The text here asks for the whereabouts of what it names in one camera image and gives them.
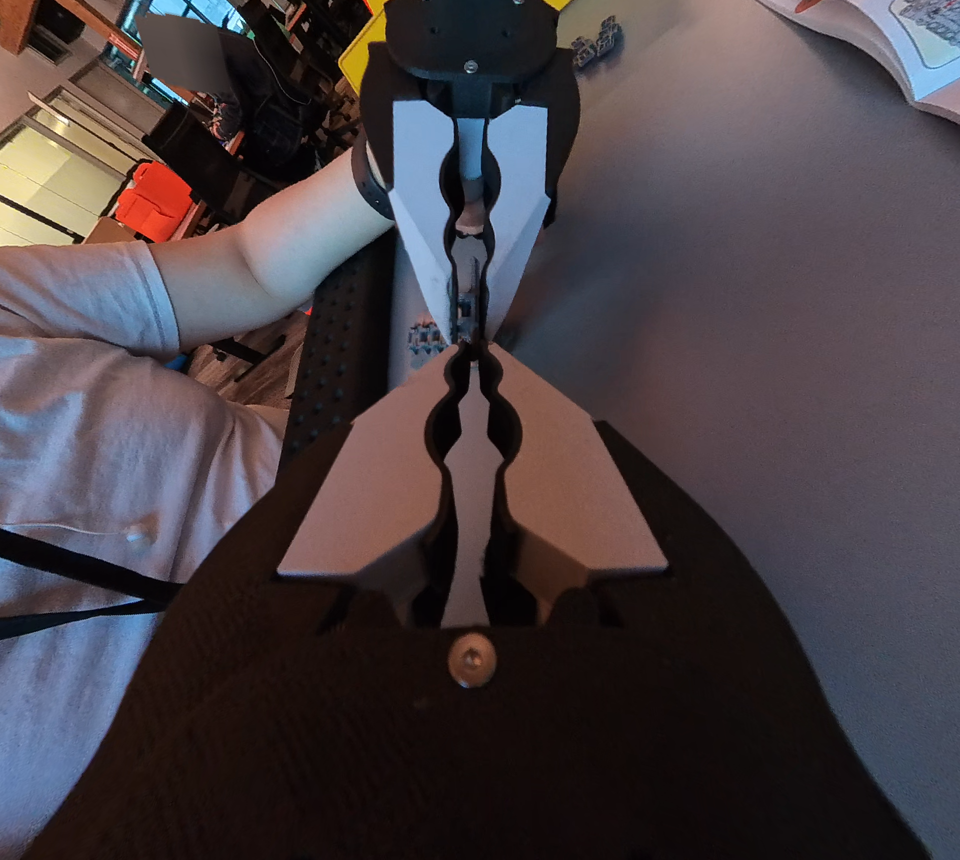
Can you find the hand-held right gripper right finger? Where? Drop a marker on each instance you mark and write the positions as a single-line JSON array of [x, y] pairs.
[[585, 500]]

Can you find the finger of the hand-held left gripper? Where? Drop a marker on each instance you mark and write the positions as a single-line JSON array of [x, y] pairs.
[[416, 185], [525, 200]]

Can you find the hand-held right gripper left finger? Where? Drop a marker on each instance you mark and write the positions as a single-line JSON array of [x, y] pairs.
[[360, 500]]

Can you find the small black track link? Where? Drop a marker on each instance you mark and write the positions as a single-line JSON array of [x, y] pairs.
[[585, 50], [475, 359], [611, 35]]

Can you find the grey desk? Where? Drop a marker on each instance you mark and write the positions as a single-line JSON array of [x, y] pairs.
[[750, 350]]

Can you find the person's left hand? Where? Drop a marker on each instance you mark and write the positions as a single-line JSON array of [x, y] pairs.
[[474, 215]]

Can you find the black wrist band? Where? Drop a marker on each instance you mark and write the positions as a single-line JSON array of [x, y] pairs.
[[371, 193]]

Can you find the black perforated panel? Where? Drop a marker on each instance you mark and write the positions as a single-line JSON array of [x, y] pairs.
[[330, 365]]

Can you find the black bulky object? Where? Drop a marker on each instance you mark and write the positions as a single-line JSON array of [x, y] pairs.
[[277, 118]]

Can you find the person's light shirt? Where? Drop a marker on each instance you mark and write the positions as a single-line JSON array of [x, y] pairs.
[[112, 463]]

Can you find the orange crate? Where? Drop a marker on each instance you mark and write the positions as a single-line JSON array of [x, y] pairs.
[[157, 200]]

